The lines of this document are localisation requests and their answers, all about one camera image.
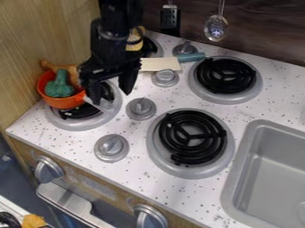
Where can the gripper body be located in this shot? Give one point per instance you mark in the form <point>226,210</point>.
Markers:
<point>104,66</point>

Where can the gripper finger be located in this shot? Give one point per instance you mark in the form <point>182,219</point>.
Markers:
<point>129,78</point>
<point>96,92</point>

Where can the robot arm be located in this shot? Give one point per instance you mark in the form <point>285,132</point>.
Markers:
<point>115,26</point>

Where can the orange pot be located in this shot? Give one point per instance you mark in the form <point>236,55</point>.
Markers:
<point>63,102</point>

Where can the toy stove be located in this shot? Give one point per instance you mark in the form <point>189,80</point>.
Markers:
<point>190,139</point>

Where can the brown toy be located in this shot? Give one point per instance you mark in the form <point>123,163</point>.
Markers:
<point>70,71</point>

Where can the green toy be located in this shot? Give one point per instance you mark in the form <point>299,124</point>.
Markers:
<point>59,87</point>

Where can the yellow toy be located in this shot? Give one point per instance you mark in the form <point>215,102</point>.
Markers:
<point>136,37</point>

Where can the black slotted tool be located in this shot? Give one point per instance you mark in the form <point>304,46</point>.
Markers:
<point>170,19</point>

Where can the silver spoon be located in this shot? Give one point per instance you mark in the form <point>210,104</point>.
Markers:
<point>216,28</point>

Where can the toy sink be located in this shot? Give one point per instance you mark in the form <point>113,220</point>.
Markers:
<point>270,175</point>

